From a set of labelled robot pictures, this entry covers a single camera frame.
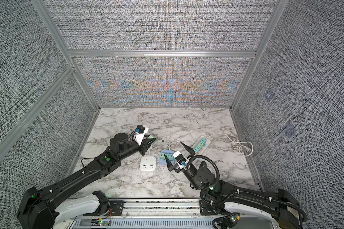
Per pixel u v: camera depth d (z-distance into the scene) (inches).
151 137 28.3
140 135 24.6
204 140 36.3
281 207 17.2
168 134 40.7
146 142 26.2
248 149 38.5
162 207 29.5
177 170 23.5
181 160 20.9
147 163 33.6
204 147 36.6
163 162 35.1
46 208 15.3
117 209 29.0
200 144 35.3
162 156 33.6
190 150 24.5
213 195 21.3
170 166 23.8
